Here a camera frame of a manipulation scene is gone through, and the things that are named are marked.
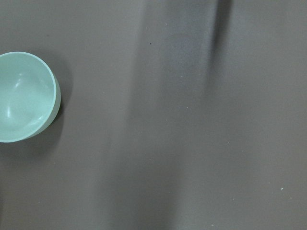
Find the green bowl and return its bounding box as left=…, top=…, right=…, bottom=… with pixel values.
left=0, top=52, right=61, bottom=143

